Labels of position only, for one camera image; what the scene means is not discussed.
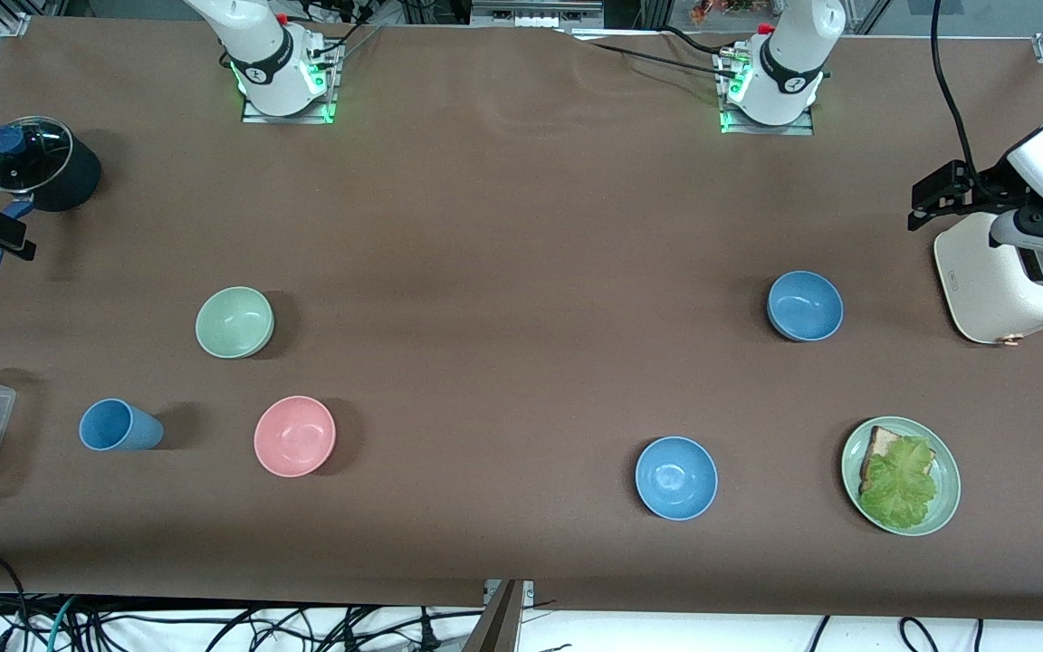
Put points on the blue bowl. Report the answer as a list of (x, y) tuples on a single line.
[(676, 478), (805, 305)]

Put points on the pale green bowl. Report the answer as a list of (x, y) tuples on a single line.
[(234, 321)]

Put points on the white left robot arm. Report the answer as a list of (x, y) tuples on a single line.
[(793, 54)]

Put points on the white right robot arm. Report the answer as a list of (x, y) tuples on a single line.
[(259, 45)]

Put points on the pink bowl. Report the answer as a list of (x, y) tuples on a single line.
[(294, 436)]

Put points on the glass lid with blue knob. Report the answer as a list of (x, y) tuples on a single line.
[(19, 154)]

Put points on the cream white toaster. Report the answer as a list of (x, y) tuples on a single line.
[(992, 290)]

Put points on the blue cup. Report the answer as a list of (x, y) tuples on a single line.
[(119, 426)]

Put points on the square sandwich bread slice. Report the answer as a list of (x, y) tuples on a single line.
[(879, 445)]

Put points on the pale green plate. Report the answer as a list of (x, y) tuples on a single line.
[(947, 480)]

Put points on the green lettuce leaf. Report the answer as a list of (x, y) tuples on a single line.
[(902, 484)]

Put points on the orange background item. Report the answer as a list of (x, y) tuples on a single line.
[(707, 9)]

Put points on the grey power strip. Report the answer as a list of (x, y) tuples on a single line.
[(531, 16)]

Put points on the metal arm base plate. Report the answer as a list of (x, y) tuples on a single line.
[(766, 129), (286, 119)]

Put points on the aluminium corner bracket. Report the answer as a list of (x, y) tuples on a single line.
[(512, 590), (14, 25)]

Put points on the dark metal post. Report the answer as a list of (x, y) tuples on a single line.
[(494, 629)]

